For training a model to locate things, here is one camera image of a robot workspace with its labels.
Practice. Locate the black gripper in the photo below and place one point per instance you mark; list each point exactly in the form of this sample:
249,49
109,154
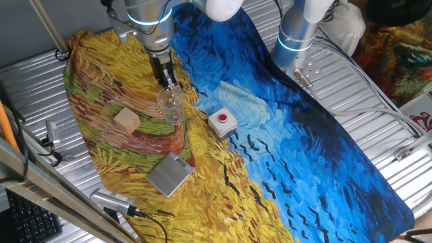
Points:
162,65

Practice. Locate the clear wine glass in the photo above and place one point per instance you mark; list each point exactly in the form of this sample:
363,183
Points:
172,108

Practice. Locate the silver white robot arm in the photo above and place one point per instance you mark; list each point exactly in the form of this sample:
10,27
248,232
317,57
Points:
148,13

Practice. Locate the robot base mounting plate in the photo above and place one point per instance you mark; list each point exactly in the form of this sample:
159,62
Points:
308,65

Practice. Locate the light wooden cube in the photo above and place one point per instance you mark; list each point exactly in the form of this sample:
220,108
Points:
126,121

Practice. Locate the grey box with red button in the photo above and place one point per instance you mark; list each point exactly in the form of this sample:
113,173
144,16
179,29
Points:
222,124

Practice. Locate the silver digital kitchen scale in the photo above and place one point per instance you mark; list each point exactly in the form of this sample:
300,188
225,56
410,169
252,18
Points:
169,175

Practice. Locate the Van Gogh print tablecloth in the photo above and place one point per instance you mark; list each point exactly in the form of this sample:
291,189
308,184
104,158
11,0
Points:
270,152

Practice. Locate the slanted metal pole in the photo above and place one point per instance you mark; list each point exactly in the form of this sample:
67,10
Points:
49,27

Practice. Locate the orange pole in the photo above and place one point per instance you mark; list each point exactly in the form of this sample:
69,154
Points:
7,128

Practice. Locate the white plastic bag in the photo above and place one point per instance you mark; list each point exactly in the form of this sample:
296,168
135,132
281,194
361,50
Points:
344,27

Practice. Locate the black computer keyboard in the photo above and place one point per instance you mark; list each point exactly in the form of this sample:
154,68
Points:
32,219

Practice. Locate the dark painted print cloth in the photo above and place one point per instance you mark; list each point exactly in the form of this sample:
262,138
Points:
395,60

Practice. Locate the black dark object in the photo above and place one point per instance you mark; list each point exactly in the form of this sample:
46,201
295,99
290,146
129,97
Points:
398,11

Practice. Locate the white box with red logo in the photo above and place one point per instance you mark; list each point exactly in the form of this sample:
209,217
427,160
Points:
418,114

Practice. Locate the black metal stand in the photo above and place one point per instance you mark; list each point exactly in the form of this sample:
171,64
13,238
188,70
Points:
420,236

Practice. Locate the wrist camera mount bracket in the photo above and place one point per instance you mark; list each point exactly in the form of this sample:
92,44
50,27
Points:
121,25

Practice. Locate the metal camera mounting bracket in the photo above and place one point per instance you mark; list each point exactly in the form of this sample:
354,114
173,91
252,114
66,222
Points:
67,157

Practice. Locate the silver ribbed depth camera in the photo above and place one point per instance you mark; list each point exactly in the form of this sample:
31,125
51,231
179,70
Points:
111,202
53,132

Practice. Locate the aluminium frame beam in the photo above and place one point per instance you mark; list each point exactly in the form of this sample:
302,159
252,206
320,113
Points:
50,189

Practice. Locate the metal table corner bracket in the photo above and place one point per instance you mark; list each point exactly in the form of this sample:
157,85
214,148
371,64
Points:
410,148

